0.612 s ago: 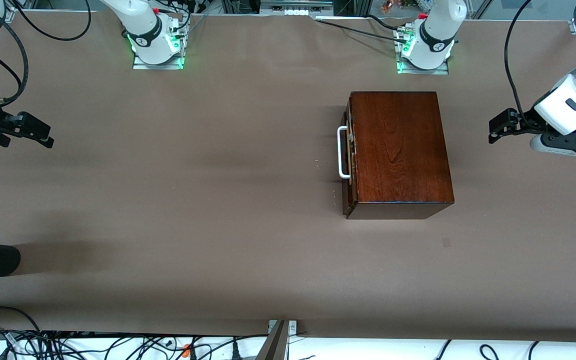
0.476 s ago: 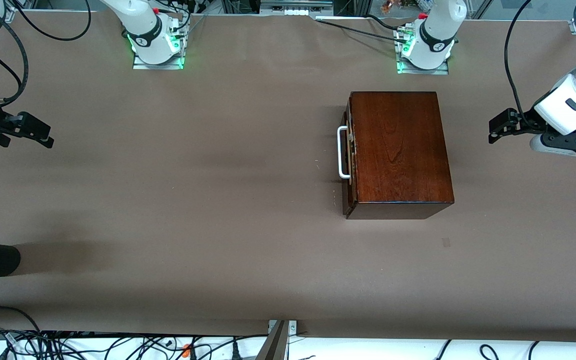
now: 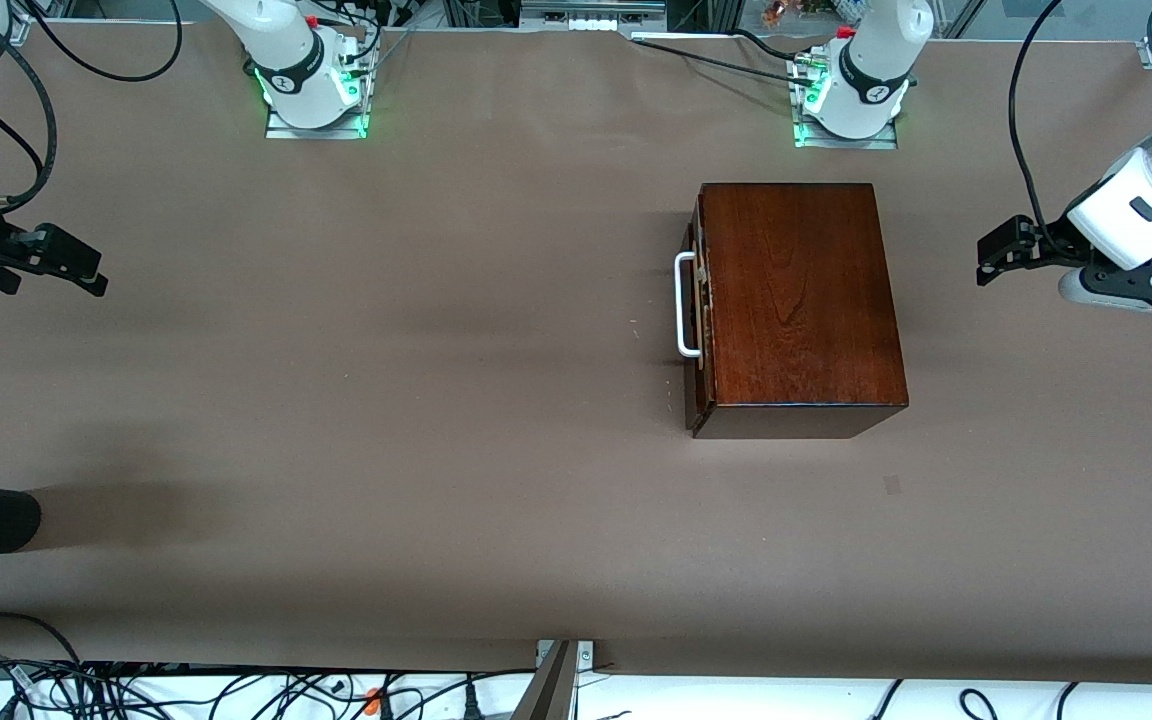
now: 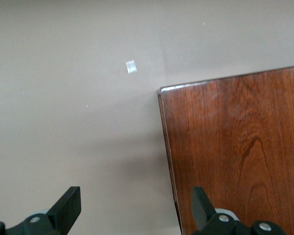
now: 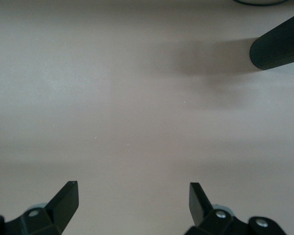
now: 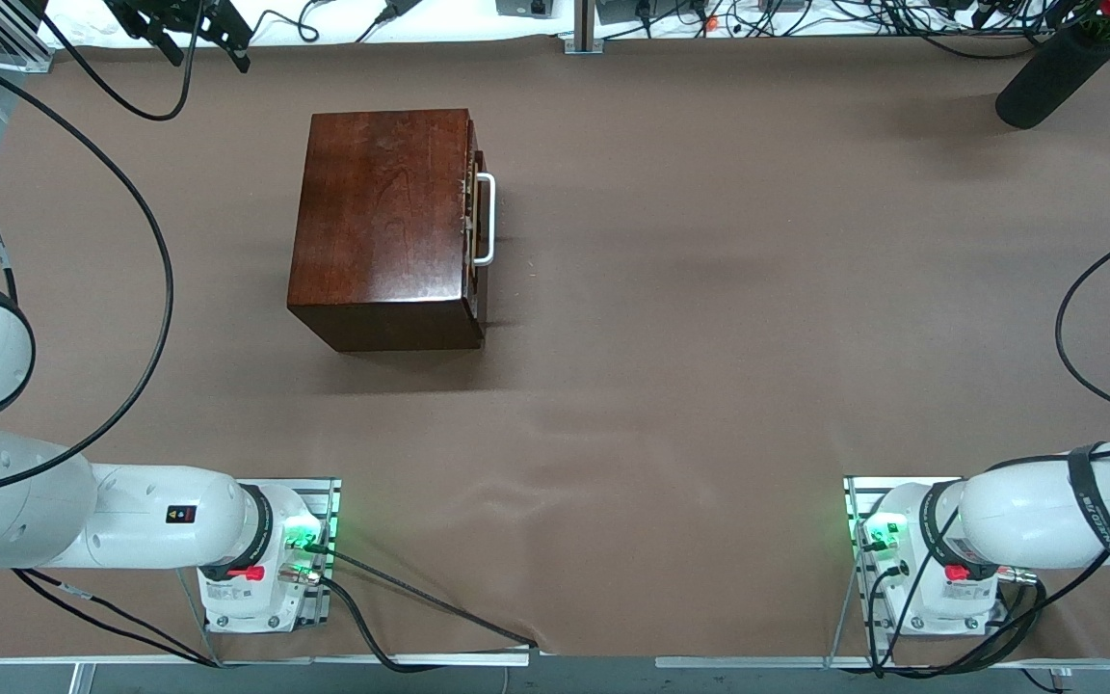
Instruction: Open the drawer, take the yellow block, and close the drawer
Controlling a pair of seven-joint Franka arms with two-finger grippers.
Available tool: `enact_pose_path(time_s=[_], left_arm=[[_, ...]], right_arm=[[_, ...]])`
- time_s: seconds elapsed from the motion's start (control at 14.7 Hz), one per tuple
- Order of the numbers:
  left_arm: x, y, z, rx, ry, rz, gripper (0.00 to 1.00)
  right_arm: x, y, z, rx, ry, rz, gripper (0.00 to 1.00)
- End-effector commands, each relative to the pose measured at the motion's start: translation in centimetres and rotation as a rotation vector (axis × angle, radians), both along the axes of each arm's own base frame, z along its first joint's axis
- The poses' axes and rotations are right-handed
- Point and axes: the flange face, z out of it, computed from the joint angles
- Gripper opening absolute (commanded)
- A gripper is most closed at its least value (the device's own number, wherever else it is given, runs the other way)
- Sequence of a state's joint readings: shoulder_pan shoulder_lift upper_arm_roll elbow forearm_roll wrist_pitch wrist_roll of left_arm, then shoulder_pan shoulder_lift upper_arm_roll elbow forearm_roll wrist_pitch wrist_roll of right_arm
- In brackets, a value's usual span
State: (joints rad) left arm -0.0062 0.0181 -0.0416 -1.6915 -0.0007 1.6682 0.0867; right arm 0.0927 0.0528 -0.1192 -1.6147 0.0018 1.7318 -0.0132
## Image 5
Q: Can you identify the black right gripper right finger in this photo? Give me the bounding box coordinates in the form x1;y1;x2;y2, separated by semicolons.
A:
183;182;286;235

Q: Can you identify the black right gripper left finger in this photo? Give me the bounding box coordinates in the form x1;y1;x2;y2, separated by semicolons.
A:
0;181;79;235

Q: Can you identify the black ribbed cylinder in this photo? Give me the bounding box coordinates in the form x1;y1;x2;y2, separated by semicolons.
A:
249;11;294;71

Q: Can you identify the thin black looping cable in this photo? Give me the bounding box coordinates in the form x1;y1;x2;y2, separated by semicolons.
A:
232;0;289;6

